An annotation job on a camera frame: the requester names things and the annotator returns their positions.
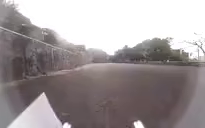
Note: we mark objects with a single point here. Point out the building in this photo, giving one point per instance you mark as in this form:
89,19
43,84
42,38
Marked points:
180,54

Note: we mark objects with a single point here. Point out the trees above wall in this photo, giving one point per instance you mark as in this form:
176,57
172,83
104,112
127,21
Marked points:
13,20

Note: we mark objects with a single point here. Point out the bare tree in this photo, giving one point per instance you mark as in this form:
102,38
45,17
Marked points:
203,43

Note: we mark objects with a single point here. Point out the pale kerb strip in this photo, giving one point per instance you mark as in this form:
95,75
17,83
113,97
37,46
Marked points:
43,75

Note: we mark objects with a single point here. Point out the stone wall with railing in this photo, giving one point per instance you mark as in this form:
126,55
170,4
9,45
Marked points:
40,56

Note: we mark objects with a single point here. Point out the robot's own part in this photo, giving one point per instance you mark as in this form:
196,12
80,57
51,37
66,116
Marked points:
138,124
66,125

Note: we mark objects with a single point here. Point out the distant trees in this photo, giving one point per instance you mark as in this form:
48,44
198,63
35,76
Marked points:
97,55

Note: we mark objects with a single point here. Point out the grey asphalt road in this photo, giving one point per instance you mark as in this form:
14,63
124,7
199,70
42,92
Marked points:
123,86

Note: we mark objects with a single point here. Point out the large green tree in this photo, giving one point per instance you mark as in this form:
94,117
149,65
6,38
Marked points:
155,49

